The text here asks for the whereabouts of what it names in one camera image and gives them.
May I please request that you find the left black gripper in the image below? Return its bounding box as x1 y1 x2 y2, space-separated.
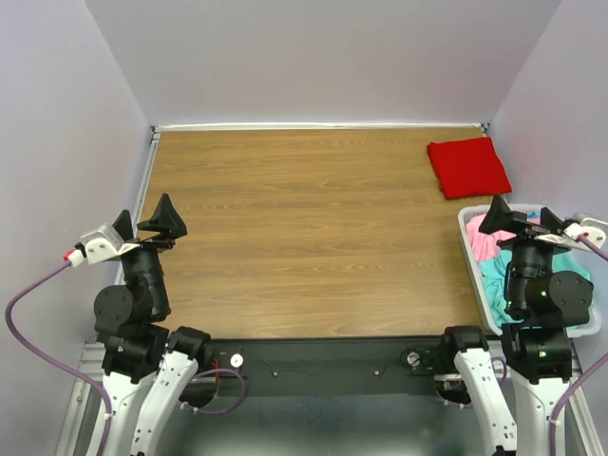
113 192 188 315

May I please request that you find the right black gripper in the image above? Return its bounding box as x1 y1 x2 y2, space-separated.
479 190 577 311

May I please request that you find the teal t shirt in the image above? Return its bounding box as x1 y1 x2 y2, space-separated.
479 251 592 330

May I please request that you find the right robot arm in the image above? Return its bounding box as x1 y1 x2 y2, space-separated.
437 195 605 455

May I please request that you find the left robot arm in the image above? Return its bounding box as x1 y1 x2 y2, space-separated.
82 194 211 455

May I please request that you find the pink t shirt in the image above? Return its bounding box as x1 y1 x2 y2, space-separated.
465 215 515 263

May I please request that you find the folded red t shirt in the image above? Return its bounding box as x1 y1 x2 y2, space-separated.
427 137 512 200

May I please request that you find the white plastic laundry basket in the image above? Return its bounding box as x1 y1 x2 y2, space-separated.
457 204 601 338

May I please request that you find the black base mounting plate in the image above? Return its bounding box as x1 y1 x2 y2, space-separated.
180 335 441 408

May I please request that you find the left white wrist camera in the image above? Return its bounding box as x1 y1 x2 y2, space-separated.
63 223 141 267

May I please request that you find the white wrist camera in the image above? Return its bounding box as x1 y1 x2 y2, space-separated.
63 223 141 267
558 213 607 250

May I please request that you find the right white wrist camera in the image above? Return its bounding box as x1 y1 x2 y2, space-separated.
558 213 607 250

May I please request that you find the aluminium frame rail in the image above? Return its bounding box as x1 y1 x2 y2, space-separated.
54 339 124 456

